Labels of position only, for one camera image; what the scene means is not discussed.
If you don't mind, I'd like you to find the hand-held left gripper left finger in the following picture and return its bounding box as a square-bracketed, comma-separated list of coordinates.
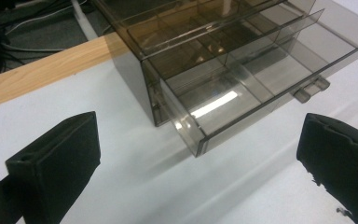
[5, 111, 102, 224]

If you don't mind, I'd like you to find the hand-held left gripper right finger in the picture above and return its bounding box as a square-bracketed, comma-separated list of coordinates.
[296, 112, 358, 224]

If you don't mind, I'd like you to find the smoky clear acrylic drawer organizer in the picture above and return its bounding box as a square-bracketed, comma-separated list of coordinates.
[91, 0, 358, 158]

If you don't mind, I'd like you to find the white table board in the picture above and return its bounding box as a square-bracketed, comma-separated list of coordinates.
[0, 0, 358, 224]

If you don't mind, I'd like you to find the black floor cable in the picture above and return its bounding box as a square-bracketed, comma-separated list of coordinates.
[0, 41, 66, 54]

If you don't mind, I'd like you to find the white floor cable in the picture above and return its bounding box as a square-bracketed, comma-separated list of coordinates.
[5, 2, 87, 35]

